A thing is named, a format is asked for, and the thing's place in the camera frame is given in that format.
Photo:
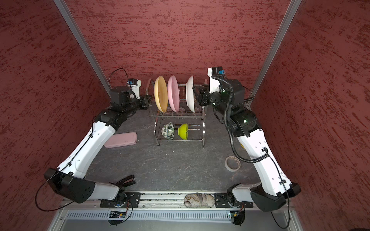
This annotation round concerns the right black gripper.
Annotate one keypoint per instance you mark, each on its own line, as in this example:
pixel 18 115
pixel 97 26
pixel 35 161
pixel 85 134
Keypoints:
pixel 203 97

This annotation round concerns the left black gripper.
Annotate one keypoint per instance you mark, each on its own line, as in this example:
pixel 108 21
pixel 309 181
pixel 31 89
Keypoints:
pixel 145 103

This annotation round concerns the patterned orange-rim plate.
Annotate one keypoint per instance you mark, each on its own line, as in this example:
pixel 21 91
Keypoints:
pixel 190 94

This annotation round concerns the yellow bear plate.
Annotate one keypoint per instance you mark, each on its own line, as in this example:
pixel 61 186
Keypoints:
pixel 161 94

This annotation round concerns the chrome two-tier dish rack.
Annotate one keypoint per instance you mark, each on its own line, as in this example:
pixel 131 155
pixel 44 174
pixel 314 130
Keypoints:
pixel 196 120

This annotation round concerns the pink plate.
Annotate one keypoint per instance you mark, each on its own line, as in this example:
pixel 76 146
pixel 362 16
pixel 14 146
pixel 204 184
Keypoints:
pixel 173 94

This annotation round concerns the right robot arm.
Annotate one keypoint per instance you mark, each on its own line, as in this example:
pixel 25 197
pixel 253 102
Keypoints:
pixel 249 145

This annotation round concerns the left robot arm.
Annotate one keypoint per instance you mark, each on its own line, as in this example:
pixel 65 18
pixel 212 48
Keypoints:
pixel 68 179

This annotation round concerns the green leaf pattern bowl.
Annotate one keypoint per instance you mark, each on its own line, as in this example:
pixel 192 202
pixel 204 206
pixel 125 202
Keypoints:
pixel 168 131

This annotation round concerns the lime green bowl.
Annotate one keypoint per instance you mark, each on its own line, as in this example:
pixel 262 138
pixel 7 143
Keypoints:
pixel 183 131

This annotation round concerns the tape roll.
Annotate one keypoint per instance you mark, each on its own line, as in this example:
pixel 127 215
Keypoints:
pixel 232 164

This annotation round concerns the black clip tool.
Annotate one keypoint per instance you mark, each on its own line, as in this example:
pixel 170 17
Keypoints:
pixel 126 182

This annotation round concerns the grey marbled stone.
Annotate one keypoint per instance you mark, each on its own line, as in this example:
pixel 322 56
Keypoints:
pixel 199 200

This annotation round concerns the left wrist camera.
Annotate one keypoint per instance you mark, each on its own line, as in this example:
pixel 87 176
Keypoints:
pixel 135 85

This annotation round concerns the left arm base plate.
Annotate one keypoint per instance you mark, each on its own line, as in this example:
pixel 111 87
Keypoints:
pixel 123 200

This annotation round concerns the aluminium front rail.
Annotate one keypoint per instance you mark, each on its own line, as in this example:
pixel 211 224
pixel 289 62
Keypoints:
pixel 157 200

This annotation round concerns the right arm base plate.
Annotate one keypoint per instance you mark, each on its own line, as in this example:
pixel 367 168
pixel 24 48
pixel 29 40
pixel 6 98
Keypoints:
pixel 227 200

